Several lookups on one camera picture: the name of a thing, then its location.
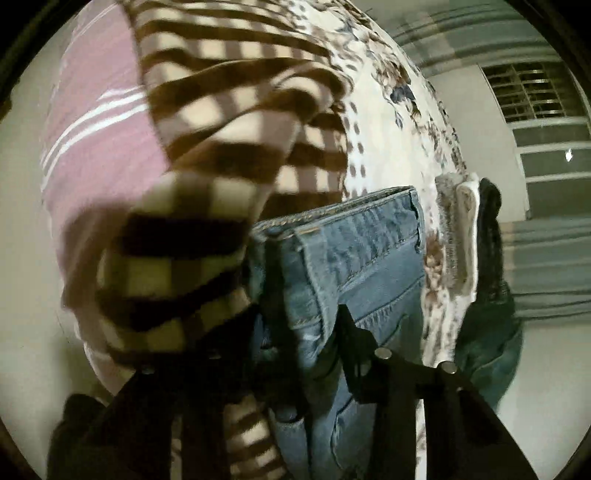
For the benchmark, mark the white folded cloth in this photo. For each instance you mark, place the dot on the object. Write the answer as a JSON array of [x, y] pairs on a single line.
[[470, 249]]

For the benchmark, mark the teal denim cloth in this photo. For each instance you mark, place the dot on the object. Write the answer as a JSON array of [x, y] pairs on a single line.
[[491, 360]]

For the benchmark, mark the floral bed sheet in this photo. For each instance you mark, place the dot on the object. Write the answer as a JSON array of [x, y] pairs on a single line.
[[392, 152]]

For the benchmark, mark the grey folded cloth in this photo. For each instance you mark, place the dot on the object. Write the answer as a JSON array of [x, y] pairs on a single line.
[[450, 230]]

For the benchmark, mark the blue denim pants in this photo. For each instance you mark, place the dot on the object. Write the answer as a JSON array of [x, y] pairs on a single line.
[[369, 258]]

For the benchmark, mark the brown checkered blanket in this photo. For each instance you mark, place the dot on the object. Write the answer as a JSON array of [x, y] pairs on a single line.
[[207, 115]]

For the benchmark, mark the black folded cloth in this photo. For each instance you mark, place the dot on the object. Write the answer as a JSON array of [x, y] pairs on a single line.
[[494, 249]]

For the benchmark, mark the pink striped towel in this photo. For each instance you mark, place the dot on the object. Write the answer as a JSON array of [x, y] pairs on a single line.
[[101, 152]]

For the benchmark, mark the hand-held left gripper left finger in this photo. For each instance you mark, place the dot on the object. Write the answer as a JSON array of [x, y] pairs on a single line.
[[258, 350]]

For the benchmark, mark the grey striped curtain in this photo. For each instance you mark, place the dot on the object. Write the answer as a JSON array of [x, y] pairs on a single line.
[[549, 267], [461, 46]]

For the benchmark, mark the window with metal grille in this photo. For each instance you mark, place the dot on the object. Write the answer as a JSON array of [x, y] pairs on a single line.
[[545, 138]]

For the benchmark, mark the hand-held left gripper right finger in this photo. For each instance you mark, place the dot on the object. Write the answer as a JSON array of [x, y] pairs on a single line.
[[353, 337]]

